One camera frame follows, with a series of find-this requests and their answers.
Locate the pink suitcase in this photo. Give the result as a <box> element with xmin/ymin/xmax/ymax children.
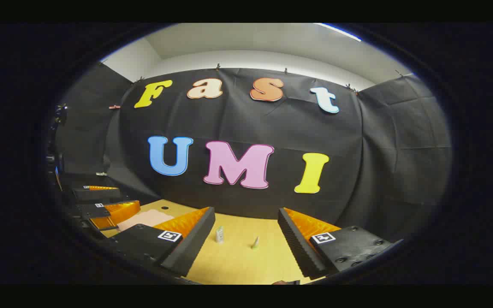
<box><xmin>117</xmin><ymin>209</ymin><xmax>175</xmax><ymax>232</ymax></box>

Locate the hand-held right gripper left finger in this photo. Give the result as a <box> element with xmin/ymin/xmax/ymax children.
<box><xmin>110</xmin><ymin>207</ymin><xmax>216</xmax><ymax>278</ymax></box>

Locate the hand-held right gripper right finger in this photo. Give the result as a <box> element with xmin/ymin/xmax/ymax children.
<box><xmin>278</xmin><ymin>207</ymin><xmax>404</xmax><ymax>281</ymax></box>

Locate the black backdrop cloth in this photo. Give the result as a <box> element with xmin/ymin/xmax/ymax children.
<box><xmin>56</xmin><ymin>62</ymin><xmax>452</xmax><ymax>244</ymax></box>

